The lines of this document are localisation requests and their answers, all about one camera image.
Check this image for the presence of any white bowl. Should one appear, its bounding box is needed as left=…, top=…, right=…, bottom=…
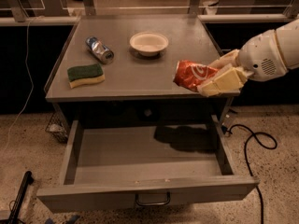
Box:
left=130, top=32, right=169, bottom=57

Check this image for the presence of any open grey top drawer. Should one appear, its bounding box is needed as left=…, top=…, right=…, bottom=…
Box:
left=37, top=118, right=259, bottom=213

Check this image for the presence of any grey cabinet with top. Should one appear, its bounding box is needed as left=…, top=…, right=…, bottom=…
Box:
left=43, top=14, right=242, bottom=135

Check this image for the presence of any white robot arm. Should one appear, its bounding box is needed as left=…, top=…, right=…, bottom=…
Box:
left=197, top=20, right=299, bottom=97

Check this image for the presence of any wire basket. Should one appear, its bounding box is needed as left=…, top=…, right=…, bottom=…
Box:
left=46, top=113, right=68, bottom=143

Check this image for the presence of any red coke can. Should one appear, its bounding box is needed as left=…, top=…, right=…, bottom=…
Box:
left=173, top=60, right=218, bottom=91

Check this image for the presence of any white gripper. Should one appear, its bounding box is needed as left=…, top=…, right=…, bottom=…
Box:
left=197, top=30, right=288, bottom=97

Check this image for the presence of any white hanging cable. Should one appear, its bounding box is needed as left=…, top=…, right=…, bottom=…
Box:
left=0, top=16, right=43, bottom=161

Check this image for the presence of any metal railing frame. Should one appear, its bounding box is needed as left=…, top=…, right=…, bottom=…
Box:
left=1, top=0, right=298, bottom=25

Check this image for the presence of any metal drawer handle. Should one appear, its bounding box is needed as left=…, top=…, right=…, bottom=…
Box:
left=135, top=192, right=171, bottom=207

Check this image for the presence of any green yellow sponge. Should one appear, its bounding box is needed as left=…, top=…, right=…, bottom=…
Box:
left=67, top=63, right=105, bottom=89

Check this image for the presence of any black stand on floor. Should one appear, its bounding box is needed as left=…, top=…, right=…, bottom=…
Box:
left=6, top=171, right=34, bottom=224

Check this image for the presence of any blue silver soda can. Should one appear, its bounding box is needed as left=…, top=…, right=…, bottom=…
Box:
left=86, top=36, right=114, bottom=64

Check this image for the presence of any black floor cable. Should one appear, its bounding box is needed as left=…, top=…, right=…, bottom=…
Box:
left=224, top=123, right=278, bottom=224

